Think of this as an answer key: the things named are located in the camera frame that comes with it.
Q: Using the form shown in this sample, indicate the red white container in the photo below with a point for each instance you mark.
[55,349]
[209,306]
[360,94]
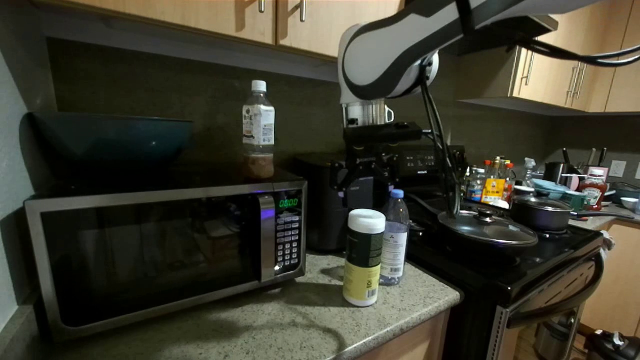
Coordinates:
[593,193]

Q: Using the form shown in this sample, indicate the black electric stove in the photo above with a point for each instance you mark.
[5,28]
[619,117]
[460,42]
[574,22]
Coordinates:
[521,280]

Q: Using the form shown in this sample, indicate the teal plastic container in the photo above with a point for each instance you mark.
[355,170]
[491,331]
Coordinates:
[557,190]

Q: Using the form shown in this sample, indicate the wooden base cabinet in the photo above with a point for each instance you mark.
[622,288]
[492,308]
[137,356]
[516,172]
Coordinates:
[413,343]

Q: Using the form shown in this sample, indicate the small bottle with blue cap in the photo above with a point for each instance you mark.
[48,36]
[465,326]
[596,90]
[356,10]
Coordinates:
[475,190]

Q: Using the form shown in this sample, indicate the clear water bottle blue cap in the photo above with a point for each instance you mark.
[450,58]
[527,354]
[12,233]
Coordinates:
[395,242]

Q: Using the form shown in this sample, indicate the white wall outlet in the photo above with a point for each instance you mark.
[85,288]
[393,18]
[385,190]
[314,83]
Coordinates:
[619,168]

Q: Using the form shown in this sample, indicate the wooden side counter cabinet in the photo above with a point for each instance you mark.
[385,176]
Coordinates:
[616,286]

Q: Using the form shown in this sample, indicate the dark appliance on floor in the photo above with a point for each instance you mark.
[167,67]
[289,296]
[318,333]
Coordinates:
[613,347]

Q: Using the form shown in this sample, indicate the small dark saucepan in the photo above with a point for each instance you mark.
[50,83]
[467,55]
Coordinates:
[548,215]

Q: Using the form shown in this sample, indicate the frying pan with glass lid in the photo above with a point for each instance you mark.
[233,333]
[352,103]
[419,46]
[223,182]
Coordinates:
[486,231]

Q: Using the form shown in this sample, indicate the tea bottle with white cap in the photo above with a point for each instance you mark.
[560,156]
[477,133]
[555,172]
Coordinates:
[259,127]

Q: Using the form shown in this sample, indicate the green bottle with white lid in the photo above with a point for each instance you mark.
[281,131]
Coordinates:
[362,260]

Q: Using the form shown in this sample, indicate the wooden corner wall cabinet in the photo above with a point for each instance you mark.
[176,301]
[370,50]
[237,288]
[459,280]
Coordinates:
[587,81]

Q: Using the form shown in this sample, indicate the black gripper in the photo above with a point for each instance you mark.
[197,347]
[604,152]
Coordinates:
[373,160]

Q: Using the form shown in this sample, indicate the dark teal bowl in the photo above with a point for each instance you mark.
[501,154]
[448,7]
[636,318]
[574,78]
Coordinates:
[113,143]

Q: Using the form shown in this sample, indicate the stainless steel microwave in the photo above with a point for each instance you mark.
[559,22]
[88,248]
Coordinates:
[147,260]

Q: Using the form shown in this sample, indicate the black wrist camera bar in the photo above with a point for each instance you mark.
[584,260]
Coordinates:
[383,133]

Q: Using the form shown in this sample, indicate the black air fryer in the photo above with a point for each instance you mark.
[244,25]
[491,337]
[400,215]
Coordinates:
[326,201]

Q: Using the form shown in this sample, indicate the orange juice bottle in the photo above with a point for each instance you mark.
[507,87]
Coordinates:
[494,187]

